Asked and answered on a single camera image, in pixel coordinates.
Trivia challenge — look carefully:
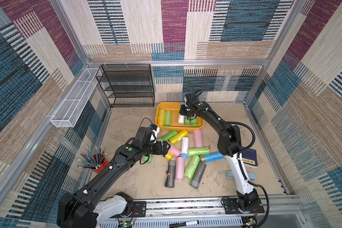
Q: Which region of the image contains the large yellow bag roll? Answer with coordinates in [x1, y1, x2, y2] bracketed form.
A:
[157, 109, 166, 126]

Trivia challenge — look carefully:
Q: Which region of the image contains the dark grey roll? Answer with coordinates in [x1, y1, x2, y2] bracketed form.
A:
[164, 160, 176, 188]

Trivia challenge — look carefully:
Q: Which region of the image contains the white wire wall basket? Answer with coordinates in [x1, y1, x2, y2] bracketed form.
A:
[50, 68, 98, 128]

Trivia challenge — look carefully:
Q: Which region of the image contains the black mesh shelf rack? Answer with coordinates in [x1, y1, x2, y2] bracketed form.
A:
[96, 64, 155, 108]

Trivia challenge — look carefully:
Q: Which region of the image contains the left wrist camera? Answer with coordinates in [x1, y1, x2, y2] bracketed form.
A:
[149, 124, 160, 143]

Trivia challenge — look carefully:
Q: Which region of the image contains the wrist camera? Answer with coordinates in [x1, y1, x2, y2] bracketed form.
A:
[185, 91, 200, 106]
[149, 124, 160, 143]

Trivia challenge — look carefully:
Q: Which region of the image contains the dark blue notebook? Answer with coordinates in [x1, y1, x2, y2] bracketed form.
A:
[241, 149, 258, 168]

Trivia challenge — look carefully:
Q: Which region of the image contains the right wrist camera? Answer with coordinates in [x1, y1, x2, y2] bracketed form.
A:
[185, 91, 200, 106]

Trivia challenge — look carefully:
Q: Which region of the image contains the pink roll near box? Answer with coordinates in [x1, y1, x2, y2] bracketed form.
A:
[193, 130, 203, 148]

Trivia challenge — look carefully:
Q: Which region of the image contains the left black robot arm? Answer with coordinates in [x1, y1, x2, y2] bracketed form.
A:
[57, 124, 171, 228]

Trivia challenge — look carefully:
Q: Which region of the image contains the pink roll lower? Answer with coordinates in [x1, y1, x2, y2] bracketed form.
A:
[175, 157, 185, 181]

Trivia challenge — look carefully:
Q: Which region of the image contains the yellow roll near box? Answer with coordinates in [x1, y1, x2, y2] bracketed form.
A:
[169, 130, 189, 145]

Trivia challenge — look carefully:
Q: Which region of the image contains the red pencil cup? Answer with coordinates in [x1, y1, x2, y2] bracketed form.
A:
[78, 146, 109, 174]

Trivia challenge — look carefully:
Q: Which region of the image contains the black marker pen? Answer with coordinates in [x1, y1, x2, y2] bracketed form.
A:
[169, 220, 199, 228]

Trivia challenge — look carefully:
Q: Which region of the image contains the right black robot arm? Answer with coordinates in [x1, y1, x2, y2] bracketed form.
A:
[180, 99, 270, 217]

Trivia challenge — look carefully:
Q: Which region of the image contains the thin dark green roll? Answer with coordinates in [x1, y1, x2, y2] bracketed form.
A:
[184, 116, 191, 126]

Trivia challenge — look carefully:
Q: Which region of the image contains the small yellow roll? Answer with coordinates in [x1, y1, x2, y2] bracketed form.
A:
[165, 152, 174, 161]

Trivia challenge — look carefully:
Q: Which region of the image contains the light blue stapler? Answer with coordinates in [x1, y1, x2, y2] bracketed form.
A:
[226, 171, 256, 181]

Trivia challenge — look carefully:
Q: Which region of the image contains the light green roll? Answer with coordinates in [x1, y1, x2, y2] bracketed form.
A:
[187, 147, 210, 157]
[190, 116, 198, 127]
[184, 155, 200, 180]

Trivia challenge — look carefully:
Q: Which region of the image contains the yellow plastic storage box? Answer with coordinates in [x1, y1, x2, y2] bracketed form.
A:
[155, 102, 205, 132]

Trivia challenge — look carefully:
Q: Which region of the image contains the pink roll centre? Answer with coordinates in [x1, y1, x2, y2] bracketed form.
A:
[169, 144, 181, 158]

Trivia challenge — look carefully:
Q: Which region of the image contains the white roll blue end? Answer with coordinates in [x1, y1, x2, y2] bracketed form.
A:
[180, 137, 189, 160]

